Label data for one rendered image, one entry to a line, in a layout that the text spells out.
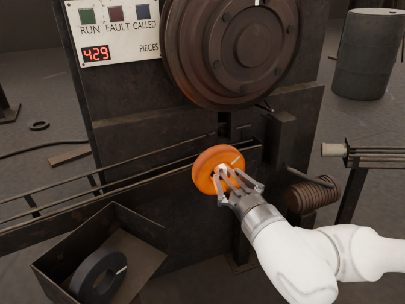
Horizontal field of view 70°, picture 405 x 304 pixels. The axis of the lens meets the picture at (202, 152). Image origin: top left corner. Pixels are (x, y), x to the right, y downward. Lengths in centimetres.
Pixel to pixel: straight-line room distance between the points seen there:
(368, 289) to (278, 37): 125
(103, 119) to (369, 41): 300
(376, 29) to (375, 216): 207
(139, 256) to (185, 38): 63
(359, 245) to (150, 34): 80
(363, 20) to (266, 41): 273
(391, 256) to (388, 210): 156
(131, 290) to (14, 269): 113
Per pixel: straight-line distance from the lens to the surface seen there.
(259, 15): 89
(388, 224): 208
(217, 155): 76
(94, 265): 74
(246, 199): 66
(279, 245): 58
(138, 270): 89
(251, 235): 63
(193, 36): 86
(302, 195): 125
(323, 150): 125
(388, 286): 176
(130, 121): 103
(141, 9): 98
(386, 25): 359
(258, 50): 89
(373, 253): 64
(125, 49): 99
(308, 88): 132
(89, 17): 96
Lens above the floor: 131
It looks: 32 degrees down
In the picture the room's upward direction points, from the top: 2 degrees counter-clockwise
